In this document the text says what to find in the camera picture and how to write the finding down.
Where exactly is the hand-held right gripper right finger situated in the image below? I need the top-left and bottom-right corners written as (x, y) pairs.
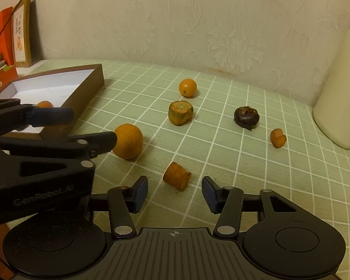
top-left (202, 176), bottom-right (302, 238)

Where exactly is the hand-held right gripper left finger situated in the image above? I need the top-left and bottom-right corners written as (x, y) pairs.
top-left (87, 176), bottom-right (149, 238)

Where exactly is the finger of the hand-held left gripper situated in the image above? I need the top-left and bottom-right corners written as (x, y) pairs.
top-left (0, 131), bottom-right (118, 164)
top-left (0, 99), bottom-right (75, 136)

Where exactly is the shallow brown cardboard box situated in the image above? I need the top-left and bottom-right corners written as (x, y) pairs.
top-left (0, 63), bottom-right (105, 140)

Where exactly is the dark water chestnut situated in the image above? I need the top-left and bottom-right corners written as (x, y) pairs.
top-left (233, 106), bottom-right (260, 130)

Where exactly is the carrot top stump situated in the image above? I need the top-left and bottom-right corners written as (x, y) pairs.
top-left (168, 101), bottom-right (194, 126)

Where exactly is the small orange fruit piece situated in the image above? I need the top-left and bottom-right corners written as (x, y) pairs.
top-left (270, 128), bottom-right (287, 149)

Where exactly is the small orange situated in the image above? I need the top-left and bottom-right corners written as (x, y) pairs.
top-left (179, 78), bottom-right (198, 98)

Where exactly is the green checked tablecloth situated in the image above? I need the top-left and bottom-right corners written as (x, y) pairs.
top-left (6, 59), bottom-right (350, 280)

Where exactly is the open red cardboard box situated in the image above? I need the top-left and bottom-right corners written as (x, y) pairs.
top-left (0, 66), bottom-right (18, 100)

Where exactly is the wooden framed picture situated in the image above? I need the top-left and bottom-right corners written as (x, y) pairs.
top-left (12, 0), bottom-right (32, 68)

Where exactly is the red paper envelope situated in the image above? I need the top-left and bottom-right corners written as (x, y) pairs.
top-left (0, 6), bottom-right (17, 65)

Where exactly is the cream thermos jug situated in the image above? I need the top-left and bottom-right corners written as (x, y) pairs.
top-left (313, 9), bottom-right (350, 150)

